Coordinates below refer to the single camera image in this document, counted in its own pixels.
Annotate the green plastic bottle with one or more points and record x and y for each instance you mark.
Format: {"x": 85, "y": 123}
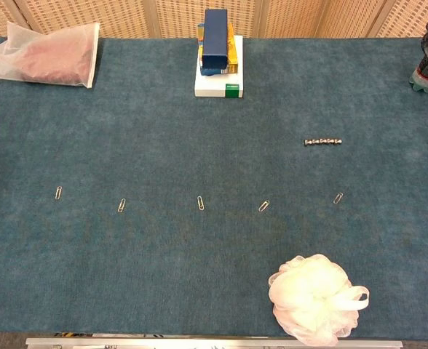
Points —
{"x": 423, "y": 86}

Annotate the white box with green label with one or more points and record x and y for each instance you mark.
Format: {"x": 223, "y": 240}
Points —
{"x": 210, "y": 87}

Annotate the aluminium profile rail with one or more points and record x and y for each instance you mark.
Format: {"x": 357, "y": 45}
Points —
{"x": 163, "y": 343}

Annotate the yellow orange box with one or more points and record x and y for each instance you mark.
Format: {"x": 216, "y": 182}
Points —
{"x": 232, "y": 54}

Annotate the wicker folding screen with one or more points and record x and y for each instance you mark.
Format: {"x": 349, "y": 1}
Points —
{"x": 90, "y": 14}

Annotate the pink mesh bath pouf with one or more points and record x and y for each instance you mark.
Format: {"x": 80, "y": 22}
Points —
{"x": 308, "y": 298}

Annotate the dark blue long box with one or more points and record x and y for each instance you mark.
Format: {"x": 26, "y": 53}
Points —
{"x": 215, "y": 36}

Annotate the paperclip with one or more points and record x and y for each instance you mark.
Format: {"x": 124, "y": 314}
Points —
{"x": 264, "y": 205}
{"x": 200, "y": 203}
{"x": 121, "y": 205}
{"x": 338, "y": 198}
{"x": 58, "y": 192}

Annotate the blue felt table cloth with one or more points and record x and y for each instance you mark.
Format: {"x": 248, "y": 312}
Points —
{"x": 199, "y": 254}

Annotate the silver bead chain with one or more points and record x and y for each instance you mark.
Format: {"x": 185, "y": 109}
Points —
{"x": 323, "y": 141}

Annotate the frosted bag with red cloth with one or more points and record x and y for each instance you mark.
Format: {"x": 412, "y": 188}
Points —
{"x": 50, "y": 58}

